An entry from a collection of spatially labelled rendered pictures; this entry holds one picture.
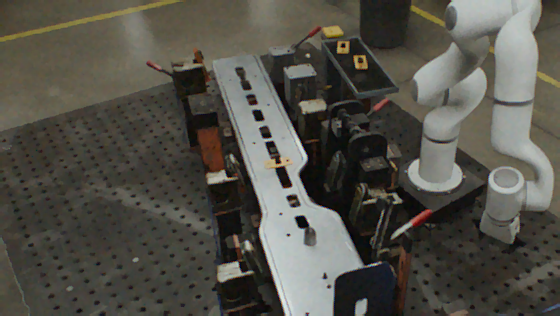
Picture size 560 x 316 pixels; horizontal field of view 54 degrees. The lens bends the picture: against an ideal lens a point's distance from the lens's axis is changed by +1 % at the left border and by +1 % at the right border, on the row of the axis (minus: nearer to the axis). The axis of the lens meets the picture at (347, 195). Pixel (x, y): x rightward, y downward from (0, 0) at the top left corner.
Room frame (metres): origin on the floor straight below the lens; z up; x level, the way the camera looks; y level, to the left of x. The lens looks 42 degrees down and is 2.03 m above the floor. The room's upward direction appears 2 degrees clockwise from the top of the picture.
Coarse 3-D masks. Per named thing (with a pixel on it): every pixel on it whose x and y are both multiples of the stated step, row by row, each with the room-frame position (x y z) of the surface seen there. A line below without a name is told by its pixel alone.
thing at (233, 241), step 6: (240, 234) 0.99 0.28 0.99; (246, 234) 0.99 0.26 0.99; (228, 240) 0.97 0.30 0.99; (234, 240) 0.97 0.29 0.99; (240, 240) 0.97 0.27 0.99; (246, 240) 0.97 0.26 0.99; (252, 240) 0.97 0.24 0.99; (228, 246) 0.95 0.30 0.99; (234, 246) 0.95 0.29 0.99; (228, 252) 0.95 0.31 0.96; (234, 252) 0.94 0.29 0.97; (240, 252) 0.95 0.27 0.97; (228, 258) 0.96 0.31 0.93; (234, 258) 0.94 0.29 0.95; (240, 258) 0.95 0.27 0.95; (258, 294) 0.96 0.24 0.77; (258, 300) 0.96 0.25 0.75; (258, 306) 0.96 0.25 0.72; (264, 306) 0.98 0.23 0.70; (240, 312) 0.94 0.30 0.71
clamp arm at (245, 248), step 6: (240, 246) 0.84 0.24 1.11; (246, 246) 0.83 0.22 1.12; (252, 246) 0.85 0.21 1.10; (246, 252) 0.82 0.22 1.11; (252, 252) 0.83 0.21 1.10; (246, 258) 0.82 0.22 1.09; (252, 258) 0.83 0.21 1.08; (252, 264) 0.83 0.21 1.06; (258, 264) 0.85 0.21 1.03; (252, 270) 0.82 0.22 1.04; (258, 270) 0.83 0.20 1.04; (258, 276) 0.83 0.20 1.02; (258, 282) 0.83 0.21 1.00; (264, 282) 0.83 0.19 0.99
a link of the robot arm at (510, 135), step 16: (496, 112) 1.09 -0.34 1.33; (512, 112) 1.07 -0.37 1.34; (528, 112) 1.08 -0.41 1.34; (496, 128) 1.08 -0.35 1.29; (512, 128) 1.06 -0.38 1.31; (528, 128) 1.08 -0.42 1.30; (496, 144) 1.07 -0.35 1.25; (512, 144) 1.05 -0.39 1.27; (528, 144) 1.07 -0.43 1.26; (528, 160) 1.04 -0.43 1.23; (544, 160) 1.05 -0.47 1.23; (544, 176) 1.02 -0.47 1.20; (528, 192) 1.03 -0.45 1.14; (544, 192) 1.01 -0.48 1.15; (528, 208) 1.01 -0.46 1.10; (544, 208) 1.01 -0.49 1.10
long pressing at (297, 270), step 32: (224, 64) 1.87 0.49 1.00; (256, 64) 1.88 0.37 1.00; (224, 96) 1.65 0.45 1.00; (256, 96) 1.65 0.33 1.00; (256, 128) 1.46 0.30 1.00; (288, 128) 1.47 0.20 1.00; (256, 160) 1.29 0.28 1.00; (256, 192) 1.15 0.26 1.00; (288, 192) 1.15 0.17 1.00; (288, 224) 1.02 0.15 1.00; (320, 224) 1.03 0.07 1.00; (288, 256) 0.91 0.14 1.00; (320, 256) 0.91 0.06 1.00; (352, 256) 0.92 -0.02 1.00; (288, 288) 0.81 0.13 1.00; (320, 288) 0.81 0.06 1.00
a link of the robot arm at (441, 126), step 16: (464, 80) 1.47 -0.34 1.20; (480, 80) 1.48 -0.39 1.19; (448, 96) 1.45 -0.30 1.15; (464, 96) 1.46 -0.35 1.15; (480, 96) 1.47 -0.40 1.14; (432, 112) 1.52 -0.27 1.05; (448, 112) 1.49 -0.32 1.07; (464, 112) 1.46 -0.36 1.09; (432, 128) 1.46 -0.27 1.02; (448, 128) 1.45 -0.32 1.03
